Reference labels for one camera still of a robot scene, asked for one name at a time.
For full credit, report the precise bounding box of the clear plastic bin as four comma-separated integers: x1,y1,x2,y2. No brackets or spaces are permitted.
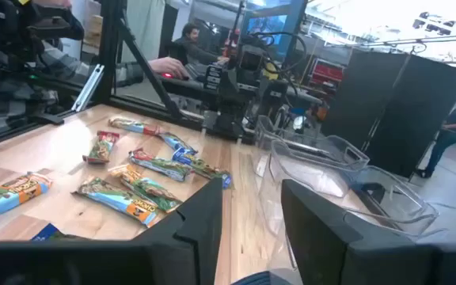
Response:
268,152,439,242
269,134,371,187
254,114,332,151

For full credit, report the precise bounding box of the silver metal bracket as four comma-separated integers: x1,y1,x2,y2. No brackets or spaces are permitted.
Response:
70,63,105,113

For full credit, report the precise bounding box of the red tool cabinet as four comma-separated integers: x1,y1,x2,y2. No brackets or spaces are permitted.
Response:
310,58,345,92

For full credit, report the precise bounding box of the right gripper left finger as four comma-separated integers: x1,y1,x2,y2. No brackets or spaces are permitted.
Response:
0,177,224,285

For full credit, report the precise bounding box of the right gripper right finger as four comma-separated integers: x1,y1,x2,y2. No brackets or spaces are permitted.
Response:
281,178,456,285

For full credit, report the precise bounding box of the person's hand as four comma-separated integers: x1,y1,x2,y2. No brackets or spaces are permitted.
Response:
148,56,190,80

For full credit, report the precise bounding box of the black folding partition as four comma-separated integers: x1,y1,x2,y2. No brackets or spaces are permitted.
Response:
321,47,456,180

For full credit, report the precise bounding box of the blue-lit monitor screen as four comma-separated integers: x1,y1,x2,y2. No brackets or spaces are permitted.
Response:
245,14,289,47

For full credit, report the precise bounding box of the orange-ended granola bar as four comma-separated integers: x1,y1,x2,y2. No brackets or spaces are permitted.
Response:
71,176,160,228
0,171,53,230
108,163,182,214

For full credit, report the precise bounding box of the red-ended granola bar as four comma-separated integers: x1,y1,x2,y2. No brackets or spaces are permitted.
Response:
108,115,162,137
82,130,120,165
128,147,194,183

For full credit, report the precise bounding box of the blue-ended granola bar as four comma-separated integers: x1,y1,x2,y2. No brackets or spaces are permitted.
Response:
171,151,234,190
158,131,199,156
30,222,91,242

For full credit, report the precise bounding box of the black aluminium station frame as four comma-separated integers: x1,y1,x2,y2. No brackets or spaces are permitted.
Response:
0,0,213,154

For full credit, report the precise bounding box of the person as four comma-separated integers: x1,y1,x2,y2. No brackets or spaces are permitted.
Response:
415,89,456,180
0,15,192,138
170,22,230,67

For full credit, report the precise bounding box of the red-lit computer mouse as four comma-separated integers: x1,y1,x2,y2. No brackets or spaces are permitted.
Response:
161,72,190,82

